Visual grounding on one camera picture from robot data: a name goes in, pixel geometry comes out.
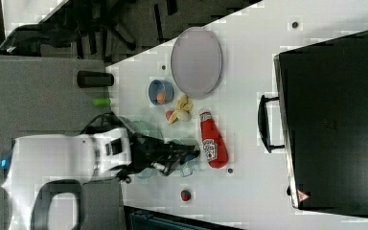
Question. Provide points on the red ketchup bottle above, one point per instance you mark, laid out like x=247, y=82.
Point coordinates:
x=212, y=141

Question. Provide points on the orange egg toy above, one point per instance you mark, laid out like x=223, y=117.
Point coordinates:
x=161, y=97

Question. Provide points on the black office chair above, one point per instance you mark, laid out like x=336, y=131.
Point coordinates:
x=59, y=22

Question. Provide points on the green oval colander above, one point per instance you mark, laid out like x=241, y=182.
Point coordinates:
x=137, y=127

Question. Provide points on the black cylinder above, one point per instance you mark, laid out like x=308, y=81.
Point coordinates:
x=89, y=79

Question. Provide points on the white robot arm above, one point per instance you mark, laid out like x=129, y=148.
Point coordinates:
x=47, y=172

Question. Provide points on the pink strawberry toy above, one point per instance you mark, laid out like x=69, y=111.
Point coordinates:
x=169, y=113

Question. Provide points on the blue bowl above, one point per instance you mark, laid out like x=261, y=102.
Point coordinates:
x=159, y=86

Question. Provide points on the large lilac plate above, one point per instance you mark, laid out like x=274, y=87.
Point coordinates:
x=196, y=62

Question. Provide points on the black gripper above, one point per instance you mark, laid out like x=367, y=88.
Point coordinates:
x=148, y=152

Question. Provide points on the green mug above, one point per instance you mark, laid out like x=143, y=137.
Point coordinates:
x=185, y=166

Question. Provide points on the green pear toy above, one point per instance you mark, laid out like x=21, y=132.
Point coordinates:
x=102, y=102

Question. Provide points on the small red strawberry toy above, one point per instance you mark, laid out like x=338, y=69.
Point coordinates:
x=185, y=195

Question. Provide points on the peeled banana toy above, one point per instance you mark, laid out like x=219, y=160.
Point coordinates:
x=182, y=111

